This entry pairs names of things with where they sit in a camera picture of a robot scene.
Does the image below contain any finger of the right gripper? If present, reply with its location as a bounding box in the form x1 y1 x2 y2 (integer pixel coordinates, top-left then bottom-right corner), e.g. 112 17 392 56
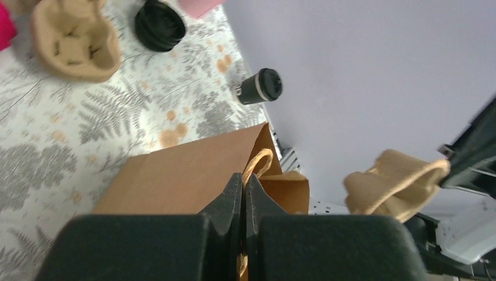
438 98 495 198

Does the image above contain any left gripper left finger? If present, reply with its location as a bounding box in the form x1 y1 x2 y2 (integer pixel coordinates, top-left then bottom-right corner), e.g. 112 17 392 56
36 173 242 280

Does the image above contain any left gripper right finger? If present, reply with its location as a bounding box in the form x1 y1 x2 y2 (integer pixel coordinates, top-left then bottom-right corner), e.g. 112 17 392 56
244 176 428 280

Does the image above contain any brown paper bag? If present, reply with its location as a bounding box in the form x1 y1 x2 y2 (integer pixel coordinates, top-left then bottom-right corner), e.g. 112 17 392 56
91 122 311 281

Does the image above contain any single cardboard cup carrier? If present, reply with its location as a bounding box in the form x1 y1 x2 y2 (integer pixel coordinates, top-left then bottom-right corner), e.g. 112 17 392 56
343 149 450 223

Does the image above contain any black paper coffee cup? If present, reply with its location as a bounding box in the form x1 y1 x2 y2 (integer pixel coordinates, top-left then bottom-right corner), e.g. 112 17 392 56
233 73 269 105

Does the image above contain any black plastic cup lid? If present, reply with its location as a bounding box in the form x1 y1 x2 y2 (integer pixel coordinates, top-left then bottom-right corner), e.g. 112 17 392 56
258 68 283 101

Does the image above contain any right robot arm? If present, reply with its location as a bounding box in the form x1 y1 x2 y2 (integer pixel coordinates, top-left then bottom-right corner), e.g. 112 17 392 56
404 100 495 280

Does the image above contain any floral table mat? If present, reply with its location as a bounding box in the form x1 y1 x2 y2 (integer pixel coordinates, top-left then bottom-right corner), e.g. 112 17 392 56
1 1 266 280

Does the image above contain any stack of black lids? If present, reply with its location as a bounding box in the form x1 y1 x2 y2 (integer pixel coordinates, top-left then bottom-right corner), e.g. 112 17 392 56
135 1 187 53

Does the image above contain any pink straw holder cup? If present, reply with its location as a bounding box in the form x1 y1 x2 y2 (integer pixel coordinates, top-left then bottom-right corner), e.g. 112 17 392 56
178 0 224 19

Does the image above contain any red cloth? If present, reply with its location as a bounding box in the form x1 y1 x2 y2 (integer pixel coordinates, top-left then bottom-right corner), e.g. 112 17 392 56
0 3 17 51

